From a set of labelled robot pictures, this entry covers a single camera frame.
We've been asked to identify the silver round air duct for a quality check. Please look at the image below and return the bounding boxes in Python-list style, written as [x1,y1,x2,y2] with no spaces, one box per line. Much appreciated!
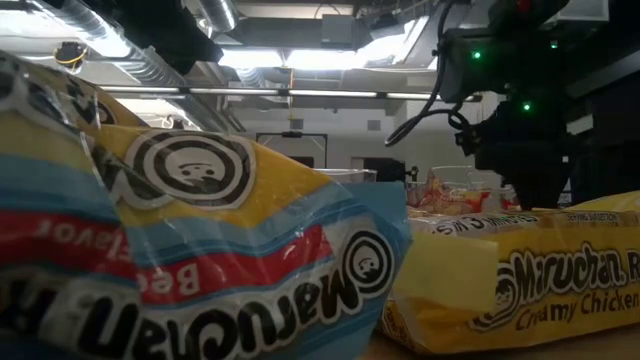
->
[182,0,240,32]

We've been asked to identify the black machine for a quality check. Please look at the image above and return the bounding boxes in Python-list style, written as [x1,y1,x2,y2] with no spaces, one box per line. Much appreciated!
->
[363,156,407,186]

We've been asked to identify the clear plastic bin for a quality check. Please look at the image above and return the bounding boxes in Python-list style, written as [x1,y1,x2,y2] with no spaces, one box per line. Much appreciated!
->
[407,164,521,216]
[308,167,378,185]

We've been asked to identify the silver ribbed air duct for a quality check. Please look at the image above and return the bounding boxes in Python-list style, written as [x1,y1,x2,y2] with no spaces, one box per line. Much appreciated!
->
[29,0,236,134]

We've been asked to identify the blue Maruchan ramen pack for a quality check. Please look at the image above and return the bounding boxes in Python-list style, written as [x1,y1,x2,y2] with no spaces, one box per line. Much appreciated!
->
[0,49,414,360]

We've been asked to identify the long linear ceiling light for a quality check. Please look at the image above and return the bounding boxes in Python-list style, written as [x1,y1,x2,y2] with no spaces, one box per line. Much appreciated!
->
[99,84,484,103]

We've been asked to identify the grey rectangular air duct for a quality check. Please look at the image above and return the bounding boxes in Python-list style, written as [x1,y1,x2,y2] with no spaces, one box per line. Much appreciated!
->
[212,13,361,51]

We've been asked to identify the yellow Maruchan ramen pack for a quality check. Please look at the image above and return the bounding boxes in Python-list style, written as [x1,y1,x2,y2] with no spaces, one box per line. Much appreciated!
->
[569,190,640,214]
[377,207,640,357]

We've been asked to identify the yellow ramen packet right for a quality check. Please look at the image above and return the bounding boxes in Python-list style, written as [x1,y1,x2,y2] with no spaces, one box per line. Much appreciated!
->
[384,0,474,149]

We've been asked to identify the black device with yellow wire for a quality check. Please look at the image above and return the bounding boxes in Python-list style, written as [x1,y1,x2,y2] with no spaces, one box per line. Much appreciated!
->
[53,41,90,70]

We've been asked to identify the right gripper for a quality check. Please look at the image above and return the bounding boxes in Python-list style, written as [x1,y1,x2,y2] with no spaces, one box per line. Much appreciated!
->
[457,97,575,211]

